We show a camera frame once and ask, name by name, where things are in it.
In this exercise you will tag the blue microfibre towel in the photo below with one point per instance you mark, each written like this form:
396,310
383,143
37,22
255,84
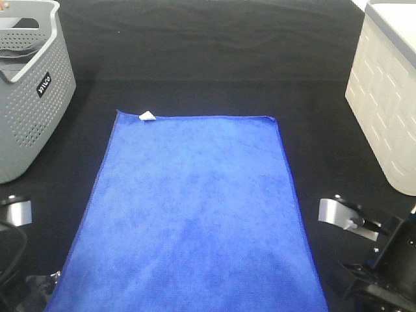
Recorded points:
193,213

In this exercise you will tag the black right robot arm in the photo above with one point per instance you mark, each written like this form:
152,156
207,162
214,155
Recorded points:
386,282

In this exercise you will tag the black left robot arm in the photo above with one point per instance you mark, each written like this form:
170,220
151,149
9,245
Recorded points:
13,245

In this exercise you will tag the black table cloth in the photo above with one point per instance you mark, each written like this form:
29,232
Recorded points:
286,59

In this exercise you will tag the grey perforated laundry basket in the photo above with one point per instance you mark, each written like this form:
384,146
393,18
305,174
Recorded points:
37,83

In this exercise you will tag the white plastic storage box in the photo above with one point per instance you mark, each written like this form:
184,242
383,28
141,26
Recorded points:
381,88

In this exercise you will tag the clear tape strip left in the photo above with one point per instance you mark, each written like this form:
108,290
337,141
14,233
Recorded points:
38,291

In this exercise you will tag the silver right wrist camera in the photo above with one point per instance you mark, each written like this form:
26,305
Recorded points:
332,211

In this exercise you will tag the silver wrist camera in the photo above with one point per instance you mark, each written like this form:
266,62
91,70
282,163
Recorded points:
16,210
332,211

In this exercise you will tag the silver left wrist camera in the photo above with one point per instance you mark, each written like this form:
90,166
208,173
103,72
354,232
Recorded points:
16,210

